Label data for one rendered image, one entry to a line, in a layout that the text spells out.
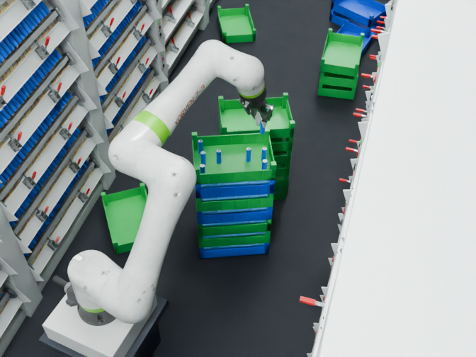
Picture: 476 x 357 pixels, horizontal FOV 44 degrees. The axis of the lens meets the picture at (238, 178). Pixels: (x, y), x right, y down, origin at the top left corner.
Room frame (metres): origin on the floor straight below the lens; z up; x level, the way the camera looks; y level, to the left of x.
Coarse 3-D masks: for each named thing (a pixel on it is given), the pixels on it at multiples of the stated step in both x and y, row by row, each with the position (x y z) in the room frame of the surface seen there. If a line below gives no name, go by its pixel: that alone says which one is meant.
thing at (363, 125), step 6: (360, 126) 0.83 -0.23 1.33; (366, 126) 0.83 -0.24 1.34; (360, 156) 0.79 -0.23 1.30; (354, 180) 0.73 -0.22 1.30; (348, 204) 0.67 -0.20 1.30; (342, 234) 0.60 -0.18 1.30; (336, 258) 0.55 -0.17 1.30; (330, 288) 0.49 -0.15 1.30; (324, 312) 0.45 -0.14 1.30; (318, 342) 0.40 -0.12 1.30
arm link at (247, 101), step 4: (264, 88) 1.49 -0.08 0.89; (264, 92) 1.50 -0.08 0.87; (240, 96) 1.49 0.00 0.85; (260, 96) 1.48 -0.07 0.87; (264, 96) 1.50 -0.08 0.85; (244, 100) 1.48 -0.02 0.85; (248, 100) 1.47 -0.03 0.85; (252, 100) 1.47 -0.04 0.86; (256, 100) 1.47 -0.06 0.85; (260, 100) 1.48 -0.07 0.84; (244, 104) 1.47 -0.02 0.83; (248, 104) 1.48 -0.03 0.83; (252, 104) 1.48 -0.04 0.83; (256, 104) 1.48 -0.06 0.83
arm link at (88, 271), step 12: (84, 252) 1.03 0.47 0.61; (96, 252) 1.03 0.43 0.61; (72, 264) 0.98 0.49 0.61; (84, 264) 0.98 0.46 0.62; (96, 264) 0.98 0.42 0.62; (108, 264) 0.98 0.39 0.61; (72, 276) 0.94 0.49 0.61; (84, 276) 0.94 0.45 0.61; (96, 276) 0.94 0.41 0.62; (108, 276) 0.94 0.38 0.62; (84, 288) 0.91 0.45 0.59; (96, 288) 0.90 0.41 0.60; (84, 300) 0.92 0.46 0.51; (96, 300) 0.88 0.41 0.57; (96, 312) 0.92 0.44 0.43
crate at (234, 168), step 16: (208, 144) 1.63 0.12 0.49; (224, 144) 1.64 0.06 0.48; (240, 144) 1.64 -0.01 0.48; (256, 144) 1.64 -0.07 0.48; (208, 160) 1.55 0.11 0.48; (224, 160) 1.55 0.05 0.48; (240, 160) 1.55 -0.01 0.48; (256, 160) 1.56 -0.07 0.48; (272, 160) 1.53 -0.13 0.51; (208, 176) 1.43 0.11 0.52; (224, 176) 1.44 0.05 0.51; (240, 176) 1.45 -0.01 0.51; (256, 176) 1.45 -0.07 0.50; (272, 176) 1.46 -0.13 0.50
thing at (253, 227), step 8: (248, 224) 1.45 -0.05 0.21; (256, 224) 1.46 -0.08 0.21; (264, 224) 1.46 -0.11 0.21; (200, 232) 1.43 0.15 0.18; (208, 232) 1.43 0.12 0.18; (216, 232) 1.44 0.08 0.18; (224, 232) 1.44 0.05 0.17; (232, 232) 1.44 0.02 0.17; (240, 232) 1.45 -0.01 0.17; (248, 232) 1.45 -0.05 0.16
